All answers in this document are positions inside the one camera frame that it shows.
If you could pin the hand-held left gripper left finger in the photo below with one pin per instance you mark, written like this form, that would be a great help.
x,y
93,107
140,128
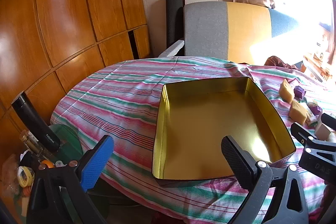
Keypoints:
x,y
96,161

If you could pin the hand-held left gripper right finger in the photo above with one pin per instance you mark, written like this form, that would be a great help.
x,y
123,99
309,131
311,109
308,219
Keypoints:
x,y
236,161

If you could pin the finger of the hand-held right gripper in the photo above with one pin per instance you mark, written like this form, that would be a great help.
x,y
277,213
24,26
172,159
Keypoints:
x,y
300,132
329,121

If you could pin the white printed carton box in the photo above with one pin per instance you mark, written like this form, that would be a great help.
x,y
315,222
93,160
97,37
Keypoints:
x,y
323,132

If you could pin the white plastic-wrapped ball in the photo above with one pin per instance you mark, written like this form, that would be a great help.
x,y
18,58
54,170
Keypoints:
x,y
332,136

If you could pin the purple packet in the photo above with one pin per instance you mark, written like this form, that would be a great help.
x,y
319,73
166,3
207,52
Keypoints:
x,y
316,110
299,92

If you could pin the yellow block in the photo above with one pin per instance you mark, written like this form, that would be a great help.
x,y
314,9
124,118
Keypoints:
x,y
286,90
298,112

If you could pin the gold tin box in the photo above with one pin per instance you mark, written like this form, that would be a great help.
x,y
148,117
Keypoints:
x,y
204,119

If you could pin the green plastic stool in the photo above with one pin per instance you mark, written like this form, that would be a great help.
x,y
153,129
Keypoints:
x,y
67,137

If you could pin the orange fruit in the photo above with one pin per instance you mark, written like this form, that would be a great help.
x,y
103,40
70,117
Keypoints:
x,y
47,164

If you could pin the wooden shelf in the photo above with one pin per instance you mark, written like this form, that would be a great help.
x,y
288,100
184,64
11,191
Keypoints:
x,y
319,66

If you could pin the striped bed sheet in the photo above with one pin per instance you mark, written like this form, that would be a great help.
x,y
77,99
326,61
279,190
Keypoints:
x,y
118,98

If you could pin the glass bottle with gold cap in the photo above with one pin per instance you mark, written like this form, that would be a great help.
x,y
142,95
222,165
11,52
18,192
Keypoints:
x,y
30,144

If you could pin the black thermos bottle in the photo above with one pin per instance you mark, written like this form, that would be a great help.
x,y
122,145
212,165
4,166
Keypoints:
x,y
36,124

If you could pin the yellow tape roll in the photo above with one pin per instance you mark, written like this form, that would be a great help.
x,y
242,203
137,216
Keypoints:
x,y
25,175

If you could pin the brown cloth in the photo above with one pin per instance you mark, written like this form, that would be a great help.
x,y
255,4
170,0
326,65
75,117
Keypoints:
x,y
278,61

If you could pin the clear plastic bag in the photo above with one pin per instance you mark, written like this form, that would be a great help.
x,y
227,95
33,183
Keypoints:
x,y
9,171

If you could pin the wooden wardrobe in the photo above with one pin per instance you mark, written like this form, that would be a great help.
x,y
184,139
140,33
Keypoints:
x,y
65,16

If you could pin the black rolled mat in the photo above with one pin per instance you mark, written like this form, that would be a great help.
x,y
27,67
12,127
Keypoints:
x,y
173,19

